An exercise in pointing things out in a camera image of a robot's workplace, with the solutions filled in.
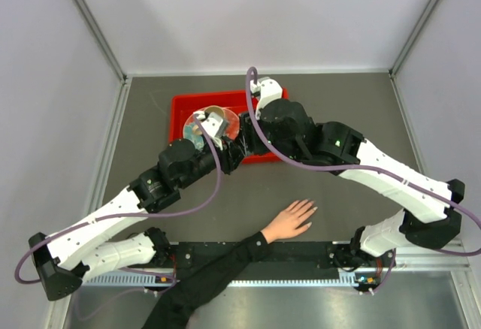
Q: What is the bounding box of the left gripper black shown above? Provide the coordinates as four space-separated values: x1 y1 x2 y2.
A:
177 136 244 190

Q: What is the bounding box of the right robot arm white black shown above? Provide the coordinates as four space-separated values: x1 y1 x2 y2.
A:
240 98 464 266

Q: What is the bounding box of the black sleeved forearm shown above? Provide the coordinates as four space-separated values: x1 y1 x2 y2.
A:
143 232 268 329

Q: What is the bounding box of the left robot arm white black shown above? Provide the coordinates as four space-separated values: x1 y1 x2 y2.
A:
28 137 245 301

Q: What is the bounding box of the person's hand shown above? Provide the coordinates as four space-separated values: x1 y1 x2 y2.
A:
261 199 317 244

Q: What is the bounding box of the beige ceramic mug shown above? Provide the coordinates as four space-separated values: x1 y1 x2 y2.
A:
203 105 235 124

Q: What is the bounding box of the floral ceramic plate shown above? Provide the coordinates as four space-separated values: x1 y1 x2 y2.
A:
183 105 240 150

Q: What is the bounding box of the red plastic tray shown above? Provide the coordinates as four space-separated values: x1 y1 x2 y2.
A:
168 87 289 165

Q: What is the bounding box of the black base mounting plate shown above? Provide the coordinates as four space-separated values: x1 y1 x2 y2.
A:
171 242 355 269

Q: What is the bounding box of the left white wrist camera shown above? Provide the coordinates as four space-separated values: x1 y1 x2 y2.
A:
192 110 229 149

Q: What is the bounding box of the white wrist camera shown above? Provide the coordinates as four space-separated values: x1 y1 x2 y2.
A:
192 110 229 149
250 77 287 120

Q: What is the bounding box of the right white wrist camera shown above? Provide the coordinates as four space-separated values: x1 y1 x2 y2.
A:
250 77 287 120

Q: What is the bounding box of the grey slotted cable duct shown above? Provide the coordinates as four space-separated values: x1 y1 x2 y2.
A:
83 270 380 288

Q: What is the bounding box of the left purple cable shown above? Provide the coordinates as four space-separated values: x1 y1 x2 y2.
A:
14 116 225 288

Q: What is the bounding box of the purple cable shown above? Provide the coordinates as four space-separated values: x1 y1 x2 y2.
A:
14 116 225 288
244 66 481 258

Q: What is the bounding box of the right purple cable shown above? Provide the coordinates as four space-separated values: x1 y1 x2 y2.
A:
244 66 481 258

